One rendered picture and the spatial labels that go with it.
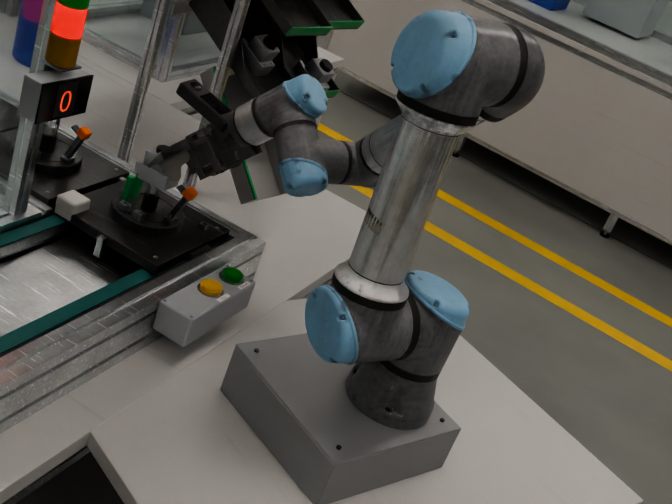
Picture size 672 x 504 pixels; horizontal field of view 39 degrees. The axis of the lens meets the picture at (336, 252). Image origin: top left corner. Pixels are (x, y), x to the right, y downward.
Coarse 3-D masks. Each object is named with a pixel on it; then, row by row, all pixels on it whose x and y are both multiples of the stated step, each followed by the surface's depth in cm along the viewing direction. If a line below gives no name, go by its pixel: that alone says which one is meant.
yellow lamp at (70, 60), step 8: (48, 40) 154; (56, 40) 153; (64, 40) 153; (72, 40) 154; (80, 40) 155; (48, 48) 154; (56, 48) 154; (64, 48) 154; (72, 48) 154; (48, 56) 155; (56, 56) 154; (64, 56) 154; (72, 56) 155; (56, 64) 155; (64, 64) 155; (72, 64) 156
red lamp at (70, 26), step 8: (56, 8) 151; (64, 8) 151; (56, 16) 152; (64, 16) 151; (72, 16) 151; (80, 16) 152; (56, 24) 152; (64, 24) 152; (72, 24) 152; (80, 24) 153; (56, 32) 153; (64, 32) 152; (72, 32) 153; (80, 32) 154
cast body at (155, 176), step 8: (152, 152) 175; (144, 160) 176; (136, 168) 180; (144, 168) 177; (152, 168) 176; (160, 168) 175; (144, 176) 178; (152, 176) 177; (160, 176) 176; (152, 184) 177; (160, 184) 176; (168, 184) 177; (176, 184) 179
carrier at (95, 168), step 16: (48, 128) 186; (48, 144) 187; (64, 144) 194; (48, 160) 185; (64, 160) 186; (80, 160) 190; (96, 160) 196; (48, 176) 184; (64, 176) 186; (80, 176) 188; (96, 176) 190; (112, 176) 193; (32, 192) 178; (48, 192) 178; (64, 192) 181; (80, 192) 185
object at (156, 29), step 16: (160, 0) 190; (240, 0) 183; (160, 16) 191; (240, 16) 183; (160, 32) 194; (240, 32) 186; (144, 48) 195; (224, 48) 187; (144, 64) 197; (224, 64) 188; (144, 80) 197; (224, 80) 190; (144, 96) 200; (128, 112) 202; (128, 128) 203; (128, 144) 204; (128, 160) 207; (192, 176) 199
